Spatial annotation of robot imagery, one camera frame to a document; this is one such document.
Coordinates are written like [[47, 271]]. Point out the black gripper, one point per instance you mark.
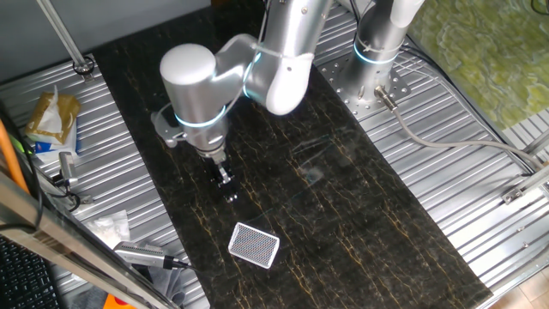
[[218, 169]]

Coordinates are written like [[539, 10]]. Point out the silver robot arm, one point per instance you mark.
[[193, 86]]

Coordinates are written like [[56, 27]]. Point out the white mesh goal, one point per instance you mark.
[[253, 245]]

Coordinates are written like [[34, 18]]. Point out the black gold-veined marble mat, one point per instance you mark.
[[321, 193]]

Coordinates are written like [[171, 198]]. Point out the crumpled white tissue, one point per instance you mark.
[[109, 227]]

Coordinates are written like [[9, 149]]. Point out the orange emergency stop button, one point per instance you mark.
[[116, 304]]

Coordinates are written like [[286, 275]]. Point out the white blue tissue pack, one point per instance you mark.
[[56, 152]]

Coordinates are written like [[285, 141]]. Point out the yellow tissue pack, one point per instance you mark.
[[68, 107]]

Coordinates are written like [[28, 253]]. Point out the orange tube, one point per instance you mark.
[[10, 159]]

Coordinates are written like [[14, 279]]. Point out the aluminium stand pole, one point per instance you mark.
[[65, 38]]

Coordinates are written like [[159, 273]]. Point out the black keyboard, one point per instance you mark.
[[21, 279]]

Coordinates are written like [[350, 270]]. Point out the aluminium profile bar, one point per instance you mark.
[[527, 184]]

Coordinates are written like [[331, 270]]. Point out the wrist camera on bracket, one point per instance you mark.
[[167, 131]]

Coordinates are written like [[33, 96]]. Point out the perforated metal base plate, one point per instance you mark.
[[336, 79]]

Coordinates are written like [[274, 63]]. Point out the metal frame bar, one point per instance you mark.
[[64, 244]]

